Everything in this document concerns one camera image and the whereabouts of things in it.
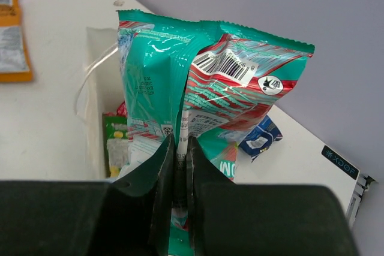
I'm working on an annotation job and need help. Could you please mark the teal Fox's candy bag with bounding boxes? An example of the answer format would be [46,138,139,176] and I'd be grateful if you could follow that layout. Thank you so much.
[118,10,315,255]

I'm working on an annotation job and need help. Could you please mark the dark blue snack bag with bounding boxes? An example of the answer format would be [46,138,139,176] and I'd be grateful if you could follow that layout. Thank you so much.
[239,116,283,161]

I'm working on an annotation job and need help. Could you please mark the light blue paper bag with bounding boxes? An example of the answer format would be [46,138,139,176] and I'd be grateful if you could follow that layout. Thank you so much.
[74,27,124,180]

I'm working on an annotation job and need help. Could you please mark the orange chip bag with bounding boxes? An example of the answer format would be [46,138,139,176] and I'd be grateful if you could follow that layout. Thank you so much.
[1,0,33,83]

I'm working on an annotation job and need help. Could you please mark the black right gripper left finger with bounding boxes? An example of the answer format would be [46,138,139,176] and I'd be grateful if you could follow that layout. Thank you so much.
[1,136,175,255]

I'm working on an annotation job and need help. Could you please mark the black right corner label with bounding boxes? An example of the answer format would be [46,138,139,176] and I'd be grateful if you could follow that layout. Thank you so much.
[321,145,359,180]

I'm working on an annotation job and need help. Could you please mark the green Fox's candy bag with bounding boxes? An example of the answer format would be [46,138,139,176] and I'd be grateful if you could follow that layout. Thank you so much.
[102,113,129,177]

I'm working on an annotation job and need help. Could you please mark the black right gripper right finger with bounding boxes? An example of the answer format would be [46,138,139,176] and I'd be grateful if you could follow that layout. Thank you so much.
[186,137,358,255]

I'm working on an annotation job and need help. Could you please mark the red snack packet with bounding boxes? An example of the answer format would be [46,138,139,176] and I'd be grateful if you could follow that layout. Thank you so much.
[116,102,128,118]

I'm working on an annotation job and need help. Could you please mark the aluminium table edge rail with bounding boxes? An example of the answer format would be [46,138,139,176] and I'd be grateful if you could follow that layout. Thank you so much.
[346,173,376,228]

